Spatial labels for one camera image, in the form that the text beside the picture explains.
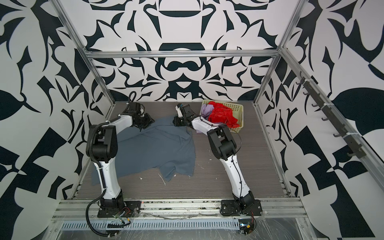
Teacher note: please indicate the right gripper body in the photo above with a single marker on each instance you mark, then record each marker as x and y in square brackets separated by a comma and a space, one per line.
[181, 121]

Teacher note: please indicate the lilac t shirt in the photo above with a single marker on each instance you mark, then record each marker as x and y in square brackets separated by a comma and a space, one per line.
[206, 110]

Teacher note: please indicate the small electronics board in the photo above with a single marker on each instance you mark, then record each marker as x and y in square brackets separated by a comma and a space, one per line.
[247, 226]

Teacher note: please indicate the pale green plastic basket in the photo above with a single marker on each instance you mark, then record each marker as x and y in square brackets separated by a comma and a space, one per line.
[238, 113]

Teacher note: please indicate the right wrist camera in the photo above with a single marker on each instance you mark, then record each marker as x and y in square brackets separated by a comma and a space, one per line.
[179, 110]

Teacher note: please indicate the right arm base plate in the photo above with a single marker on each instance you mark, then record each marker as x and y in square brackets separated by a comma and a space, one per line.
[234, 208]

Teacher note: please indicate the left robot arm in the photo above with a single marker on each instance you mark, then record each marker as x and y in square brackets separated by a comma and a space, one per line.
[102, 149]

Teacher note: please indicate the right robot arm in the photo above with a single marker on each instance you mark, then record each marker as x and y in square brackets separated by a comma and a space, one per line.
[224, 148]

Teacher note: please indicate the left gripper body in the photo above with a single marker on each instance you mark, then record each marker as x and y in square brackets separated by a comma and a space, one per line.
[145, 121]

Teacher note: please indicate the aluminium frame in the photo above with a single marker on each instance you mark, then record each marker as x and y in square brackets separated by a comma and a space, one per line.
[182, 51]

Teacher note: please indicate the grey t shirt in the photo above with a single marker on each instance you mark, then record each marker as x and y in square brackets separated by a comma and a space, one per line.
[161, 145]

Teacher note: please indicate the black coat hook rail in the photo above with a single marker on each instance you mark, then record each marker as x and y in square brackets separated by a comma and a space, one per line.
[333, 116]

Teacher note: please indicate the white slotted cable duct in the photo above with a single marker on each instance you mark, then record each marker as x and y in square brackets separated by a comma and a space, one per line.
[162, 224]

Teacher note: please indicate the red t shirt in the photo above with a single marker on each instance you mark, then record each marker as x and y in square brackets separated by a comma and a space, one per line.
[222, 114]

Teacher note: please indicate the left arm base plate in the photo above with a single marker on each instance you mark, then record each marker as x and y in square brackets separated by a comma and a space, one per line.
[126, 209]

